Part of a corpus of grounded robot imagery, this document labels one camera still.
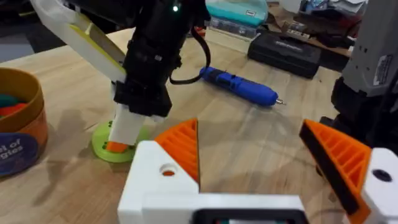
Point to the teal plastic box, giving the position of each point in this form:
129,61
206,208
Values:
237,11

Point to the brown tub with toys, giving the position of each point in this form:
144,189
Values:
21,124

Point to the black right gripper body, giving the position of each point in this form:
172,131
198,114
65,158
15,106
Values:
152,62

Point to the green disc with holes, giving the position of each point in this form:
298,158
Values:
101,146

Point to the white orange left gripper left finger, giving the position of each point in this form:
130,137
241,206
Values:
149,186

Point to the heap of tools and boxes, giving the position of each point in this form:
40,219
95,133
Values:
314,18

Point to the black tool case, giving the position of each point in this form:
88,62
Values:
284,54

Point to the white orange left gripper right finger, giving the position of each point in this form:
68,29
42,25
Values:
342,161

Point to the blue electric screwdriver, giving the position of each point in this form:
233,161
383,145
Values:
242,87

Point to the white curved wrist camera bracket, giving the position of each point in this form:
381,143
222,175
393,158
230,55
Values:
84,40

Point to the clear plastic box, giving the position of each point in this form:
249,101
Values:
230,32

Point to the finger of the white orange right gripper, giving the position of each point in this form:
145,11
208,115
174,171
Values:
157,118
126,127

